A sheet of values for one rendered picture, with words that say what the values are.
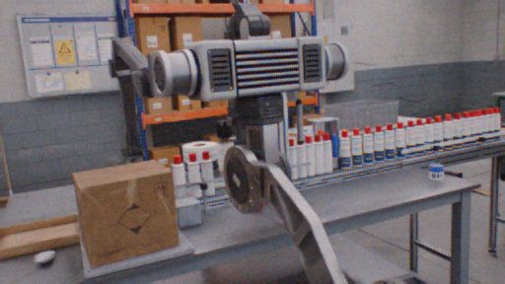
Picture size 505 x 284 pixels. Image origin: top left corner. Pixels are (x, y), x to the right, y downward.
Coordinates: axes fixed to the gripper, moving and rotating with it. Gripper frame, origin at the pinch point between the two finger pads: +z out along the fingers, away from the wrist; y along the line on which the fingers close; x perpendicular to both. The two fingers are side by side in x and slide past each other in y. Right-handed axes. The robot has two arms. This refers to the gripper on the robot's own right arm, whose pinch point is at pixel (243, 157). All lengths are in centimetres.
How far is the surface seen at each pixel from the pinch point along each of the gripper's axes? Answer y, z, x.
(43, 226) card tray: 91, 18, -7
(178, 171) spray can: 34.8, -0.2, 8.2
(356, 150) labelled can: -61, 4, 8
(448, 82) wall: -685, 21, -476
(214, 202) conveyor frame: 20.3, 16.2, 11.4
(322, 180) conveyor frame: -37.1, 15.9, 11.7
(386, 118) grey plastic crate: -196, 14, -120
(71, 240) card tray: 81, 17, 19
